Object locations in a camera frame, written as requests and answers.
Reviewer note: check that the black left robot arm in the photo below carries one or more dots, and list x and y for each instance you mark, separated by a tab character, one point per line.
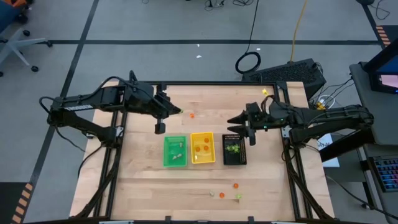
105	96

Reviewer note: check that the grey desk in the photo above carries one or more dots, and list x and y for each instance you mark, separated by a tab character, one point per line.
379	102

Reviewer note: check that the green plastic basket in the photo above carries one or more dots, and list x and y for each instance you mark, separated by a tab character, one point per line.
169	146

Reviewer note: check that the white paper sheet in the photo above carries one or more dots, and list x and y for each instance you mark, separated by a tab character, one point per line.
332	162

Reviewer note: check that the black orange-striped floor mat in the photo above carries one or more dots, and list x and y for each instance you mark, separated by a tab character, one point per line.
9	202
393	34

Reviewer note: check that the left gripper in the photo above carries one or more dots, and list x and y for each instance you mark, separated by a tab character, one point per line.
154	99

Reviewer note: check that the black aluminium table frame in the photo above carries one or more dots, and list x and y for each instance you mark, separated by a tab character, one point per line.
205	83

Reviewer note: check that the backlit computer keyboard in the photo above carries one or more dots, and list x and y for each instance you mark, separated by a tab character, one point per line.
388	172

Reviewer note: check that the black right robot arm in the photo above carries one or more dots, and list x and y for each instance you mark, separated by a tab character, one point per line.
329	118

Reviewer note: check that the black computer tower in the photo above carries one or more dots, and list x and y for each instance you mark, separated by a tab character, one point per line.
286	73

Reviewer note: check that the black plastic basket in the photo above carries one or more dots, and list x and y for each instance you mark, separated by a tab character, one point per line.
234	158

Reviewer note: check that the black desk support beam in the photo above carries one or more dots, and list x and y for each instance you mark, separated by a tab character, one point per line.
345	147

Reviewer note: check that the orange office chair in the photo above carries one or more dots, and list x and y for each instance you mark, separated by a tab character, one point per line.
18	2

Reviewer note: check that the black computer monitor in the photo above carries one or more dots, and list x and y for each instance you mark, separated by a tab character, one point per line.
382	67

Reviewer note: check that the blue office chair grey base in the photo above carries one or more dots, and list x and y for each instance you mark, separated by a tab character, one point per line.
15	46

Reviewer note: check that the grey keyboard shelf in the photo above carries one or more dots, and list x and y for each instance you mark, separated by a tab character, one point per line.
370	193

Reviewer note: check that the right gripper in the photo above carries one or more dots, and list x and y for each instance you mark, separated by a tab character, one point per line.
258	119

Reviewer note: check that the yellow plastic basket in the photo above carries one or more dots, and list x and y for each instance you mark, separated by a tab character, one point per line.
202	158

